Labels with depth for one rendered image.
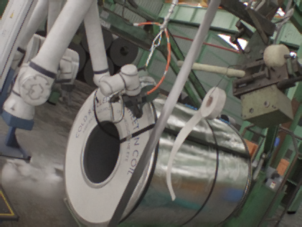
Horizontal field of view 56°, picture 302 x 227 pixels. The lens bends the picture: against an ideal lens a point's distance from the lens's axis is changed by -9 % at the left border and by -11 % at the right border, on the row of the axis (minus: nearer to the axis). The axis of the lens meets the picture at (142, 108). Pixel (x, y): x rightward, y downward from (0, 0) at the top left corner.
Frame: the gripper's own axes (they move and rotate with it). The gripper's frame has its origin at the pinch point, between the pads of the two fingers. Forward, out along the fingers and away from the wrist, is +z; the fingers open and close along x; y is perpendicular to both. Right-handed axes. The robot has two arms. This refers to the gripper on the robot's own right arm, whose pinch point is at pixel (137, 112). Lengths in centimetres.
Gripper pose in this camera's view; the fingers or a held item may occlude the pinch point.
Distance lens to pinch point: 190.0
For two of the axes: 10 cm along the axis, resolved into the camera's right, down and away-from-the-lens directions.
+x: -9.6, 2.7, -1.0
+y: -2.6, -6.6, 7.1
